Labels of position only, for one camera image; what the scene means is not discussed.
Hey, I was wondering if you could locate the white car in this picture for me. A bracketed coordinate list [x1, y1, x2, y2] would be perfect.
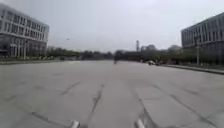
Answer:
[147, 59, 158, 66]

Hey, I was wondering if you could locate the grey concrete slab pavement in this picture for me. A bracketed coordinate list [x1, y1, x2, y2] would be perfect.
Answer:
[0, 59, 224, 128]

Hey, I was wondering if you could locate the white multi-storey building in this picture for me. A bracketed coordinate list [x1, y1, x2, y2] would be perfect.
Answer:
[0, 2, 51, 60]

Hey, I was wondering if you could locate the grey multi-storey building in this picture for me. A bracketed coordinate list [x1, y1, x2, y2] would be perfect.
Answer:
[180, 11, 224, 66]

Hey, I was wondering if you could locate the tall chimney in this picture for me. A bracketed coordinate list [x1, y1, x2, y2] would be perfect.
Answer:
[135, 40, 140, 52]

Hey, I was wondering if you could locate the kerb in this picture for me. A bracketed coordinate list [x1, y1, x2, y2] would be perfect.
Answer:
[161, 63, 224, 76]

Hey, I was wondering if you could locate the robot's own part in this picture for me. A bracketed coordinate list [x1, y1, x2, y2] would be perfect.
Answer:
[135, 119, 146, 128]
[70, 120, 81, 128]

